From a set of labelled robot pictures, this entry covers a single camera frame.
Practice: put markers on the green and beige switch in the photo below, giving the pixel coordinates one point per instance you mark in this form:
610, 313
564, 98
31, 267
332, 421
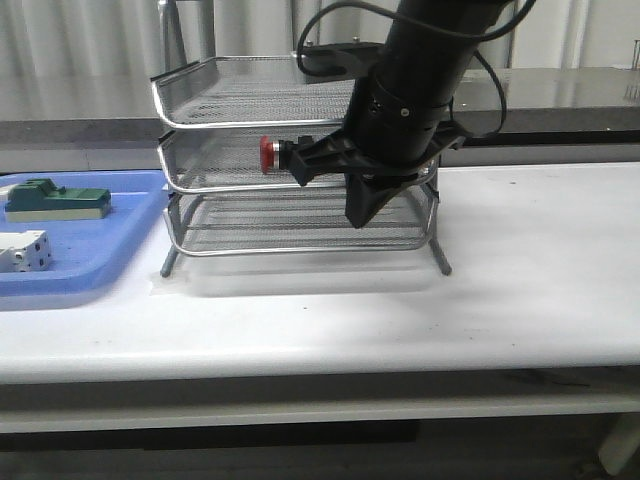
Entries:
40, 199

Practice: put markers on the grey metal rack frame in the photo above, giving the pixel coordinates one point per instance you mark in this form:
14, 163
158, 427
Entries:
174, 57

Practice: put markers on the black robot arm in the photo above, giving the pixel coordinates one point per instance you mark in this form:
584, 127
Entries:
427, 51

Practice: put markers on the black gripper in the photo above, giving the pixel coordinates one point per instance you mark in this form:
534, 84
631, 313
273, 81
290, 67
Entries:
380, 148

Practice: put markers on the silver top mesh tray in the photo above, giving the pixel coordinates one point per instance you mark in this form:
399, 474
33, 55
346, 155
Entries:
246, 92

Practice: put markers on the blue plastic tray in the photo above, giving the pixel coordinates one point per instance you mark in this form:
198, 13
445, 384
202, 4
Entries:
87, 255

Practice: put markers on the clear tape patch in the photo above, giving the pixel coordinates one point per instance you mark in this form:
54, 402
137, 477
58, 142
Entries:
181, 283

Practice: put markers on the silver mesh tray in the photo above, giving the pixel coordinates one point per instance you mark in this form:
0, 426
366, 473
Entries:
226, 160
246, 92
294, 220

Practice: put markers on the white circuit breaker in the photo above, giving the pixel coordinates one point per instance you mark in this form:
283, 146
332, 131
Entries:
25, 251

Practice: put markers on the silver bottom mesh tray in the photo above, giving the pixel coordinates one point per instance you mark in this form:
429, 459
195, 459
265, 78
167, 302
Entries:
294, 220

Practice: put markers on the red emergency stop button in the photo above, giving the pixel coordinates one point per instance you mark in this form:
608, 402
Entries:
276, 155

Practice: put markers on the dark background counter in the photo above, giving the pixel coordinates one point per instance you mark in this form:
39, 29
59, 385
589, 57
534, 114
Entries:
588, 106

